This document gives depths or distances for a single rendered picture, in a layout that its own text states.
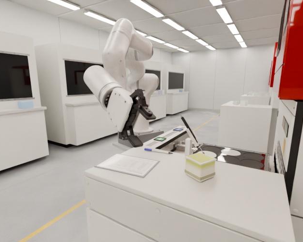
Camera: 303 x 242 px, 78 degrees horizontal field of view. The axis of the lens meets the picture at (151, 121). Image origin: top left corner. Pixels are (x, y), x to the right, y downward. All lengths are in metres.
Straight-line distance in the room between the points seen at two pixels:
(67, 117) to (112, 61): 3.34
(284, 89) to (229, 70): 8.27
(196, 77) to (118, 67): 8.65
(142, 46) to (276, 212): 0.82
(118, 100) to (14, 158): 3.01
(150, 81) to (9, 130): 2.45
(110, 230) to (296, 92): 0.77
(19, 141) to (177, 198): 3.05
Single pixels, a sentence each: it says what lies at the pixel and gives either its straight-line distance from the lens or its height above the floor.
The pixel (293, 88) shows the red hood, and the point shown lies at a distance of 0.76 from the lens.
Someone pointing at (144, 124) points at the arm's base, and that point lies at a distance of 1.38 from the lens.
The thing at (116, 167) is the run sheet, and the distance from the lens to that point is 0.73.
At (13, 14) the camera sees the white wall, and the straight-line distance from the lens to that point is 4.78.
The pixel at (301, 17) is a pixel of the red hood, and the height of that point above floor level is 1.47.
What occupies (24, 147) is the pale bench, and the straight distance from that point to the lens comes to 3.47.
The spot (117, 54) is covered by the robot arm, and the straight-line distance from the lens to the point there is 0.74.
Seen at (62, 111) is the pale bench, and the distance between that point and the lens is 3.99.
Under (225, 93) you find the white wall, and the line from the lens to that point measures 9.02.
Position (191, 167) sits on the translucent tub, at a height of 1.00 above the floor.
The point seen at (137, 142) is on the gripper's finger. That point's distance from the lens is 0.52.
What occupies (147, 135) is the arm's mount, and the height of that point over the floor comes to 0.91.
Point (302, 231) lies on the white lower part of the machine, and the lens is 0.92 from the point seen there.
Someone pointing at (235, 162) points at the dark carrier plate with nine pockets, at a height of 0.90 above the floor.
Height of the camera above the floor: 1.28
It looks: 11 degrees down
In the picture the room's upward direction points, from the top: straight up
